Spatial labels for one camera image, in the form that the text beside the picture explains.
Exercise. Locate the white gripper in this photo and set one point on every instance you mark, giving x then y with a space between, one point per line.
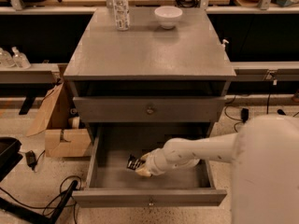
153 163

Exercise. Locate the black rxbar chocolate wrapper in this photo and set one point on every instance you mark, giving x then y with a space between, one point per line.
134 163

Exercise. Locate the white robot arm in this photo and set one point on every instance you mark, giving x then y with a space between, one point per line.
264 156

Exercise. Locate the open grey middle drawer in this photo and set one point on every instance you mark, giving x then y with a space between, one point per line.
110 183

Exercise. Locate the closed grey top drawer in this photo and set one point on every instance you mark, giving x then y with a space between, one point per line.
111 109

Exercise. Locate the grey wooden drawer cabinet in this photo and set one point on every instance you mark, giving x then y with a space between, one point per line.
147 61

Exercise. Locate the open brown cardboard box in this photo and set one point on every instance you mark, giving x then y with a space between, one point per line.
58 119

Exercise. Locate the black power adapter right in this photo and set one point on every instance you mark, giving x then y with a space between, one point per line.
244 115

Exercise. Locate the black power adapter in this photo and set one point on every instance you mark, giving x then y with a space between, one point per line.
244 115
31 159

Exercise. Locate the black power adapter left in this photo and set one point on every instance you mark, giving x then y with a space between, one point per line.
31 159

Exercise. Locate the black bin on left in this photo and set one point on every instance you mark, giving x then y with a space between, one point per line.
9 155

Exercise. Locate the small white pump dispenser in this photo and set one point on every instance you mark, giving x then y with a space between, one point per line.
225 44

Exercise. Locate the white ceramic bowl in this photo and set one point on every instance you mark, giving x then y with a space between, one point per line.
167 16

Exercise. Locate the clear sanitizer pump bottle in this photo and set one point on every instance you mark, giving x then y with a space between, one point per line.
20 59

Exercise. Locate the clear plastic water bottle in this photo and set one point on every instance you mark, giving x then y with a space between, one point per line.
121 13

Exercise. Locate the black stand leg with cables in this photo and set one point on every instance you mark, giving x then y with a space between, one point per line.
56 206

